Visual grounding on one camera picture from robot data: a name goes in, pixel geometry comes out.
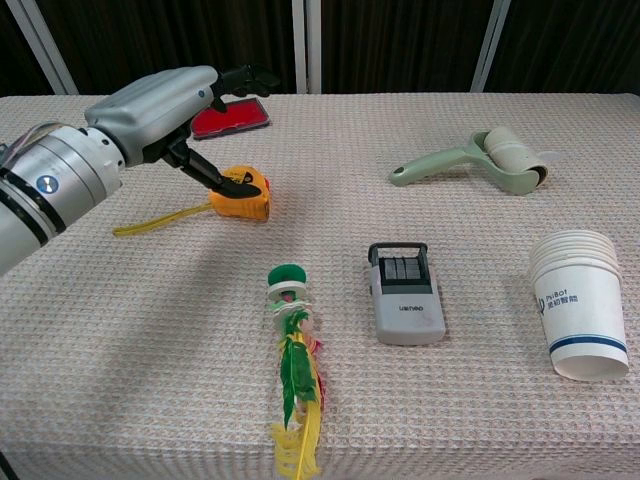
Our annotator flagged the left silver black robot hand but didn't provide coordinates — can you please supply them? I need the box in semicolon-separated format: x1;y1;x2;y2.
83;63;282;198

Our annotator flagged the yellow tape measure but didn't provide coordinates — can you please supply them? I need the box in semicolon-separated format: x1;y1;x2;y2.
112;164;275;239

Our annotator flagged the black pleated curtain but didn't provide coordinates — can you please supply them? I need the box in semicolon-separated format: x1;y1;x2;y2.
0;0;640;99

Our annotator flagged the red ink pad tray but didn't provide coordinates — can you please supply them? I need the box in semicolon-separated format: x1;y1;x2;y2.
191;96;272;141

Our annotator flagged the beige woven tablecloth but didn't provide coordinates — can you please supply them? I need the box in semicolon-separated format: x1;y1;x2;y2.
0;91;640;480

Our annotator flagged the green yellow feather shuttlecock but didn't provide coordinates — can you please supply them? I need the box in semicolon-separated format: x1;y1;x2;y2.
264;263;326;479

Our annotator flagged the grey date stamp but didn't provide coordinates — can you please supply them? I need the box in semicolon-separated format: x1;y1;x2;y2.
367;242;447;347

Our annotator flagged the stack of white paper cups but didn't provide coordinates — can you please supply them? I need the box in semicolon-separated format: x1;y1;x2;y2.
528;229;630;379

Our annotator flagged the white metal frame post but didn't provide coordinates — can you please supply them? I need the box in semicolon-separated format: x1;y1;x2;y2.
291;0;322;94
7;0;80;95
470;0;517;93

